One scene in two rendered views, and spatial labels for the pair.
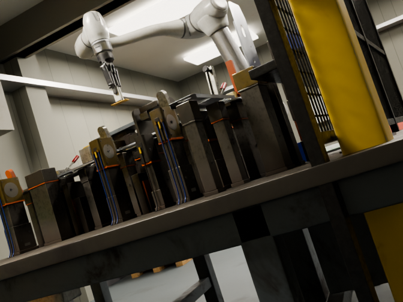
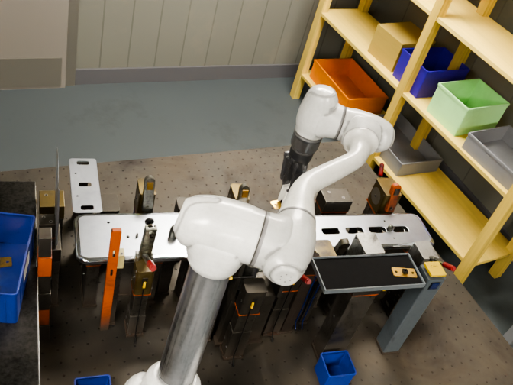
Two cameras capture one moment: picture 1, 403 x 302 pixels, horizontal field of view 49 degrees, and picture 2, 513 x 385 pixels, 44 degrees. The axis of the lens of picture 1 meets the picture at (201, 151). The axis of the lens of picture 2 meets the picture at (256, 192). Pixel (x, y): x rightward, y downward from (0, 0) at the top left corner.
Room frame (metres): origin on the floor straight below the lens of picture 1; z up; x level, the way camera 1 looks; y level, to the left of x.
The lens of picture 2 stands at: (2.83, -1.11, 2.59)
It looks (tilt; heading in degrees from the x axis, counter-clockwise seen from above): 40 degrees down; 123
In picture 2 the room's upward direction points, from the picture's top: 18 degrees clockwise
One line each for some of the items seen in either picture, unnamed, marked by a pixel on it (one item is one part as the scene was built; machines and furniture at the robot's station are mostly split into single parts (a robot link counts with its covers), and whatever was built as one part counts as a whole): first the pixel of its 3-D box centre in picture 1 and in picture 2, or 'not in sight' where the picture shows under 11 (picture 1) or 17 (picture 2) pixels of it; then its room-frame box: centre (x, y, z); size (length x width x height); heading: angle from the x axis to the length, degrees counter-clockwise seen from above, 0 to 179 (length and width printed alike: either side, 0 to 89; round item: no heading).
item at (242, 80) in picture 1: (263, 120); (50, 234); (1.48, -0.23, 0.88); 0.08 x 0.08 x 0.36; 60
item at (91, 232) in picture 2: (117, 153); (268, 231); (1.97, 0.36, 1.00); 1.38 x 0.22 x 0.02; 60
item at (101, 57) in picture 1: (107, 63); (299, 157); (2.03, 0.29, 1.42); 0.08 x 0.07 x 0.09; 164
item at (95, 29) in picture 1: (94, 29); (321, 111); (2.04, 0.30, 1.61); 0.13 x 0.11 x 0.16; 35
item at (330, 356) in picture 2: not in sight; (334, 370); (2.45, 0.30, 0.75); 0.11 x 0.10 x 0.09; 60
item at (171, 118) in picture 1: (173, 155); (140, 217); (1.57, 0.10, 0.87); 0.12 x 0.07 x 0.35; 150
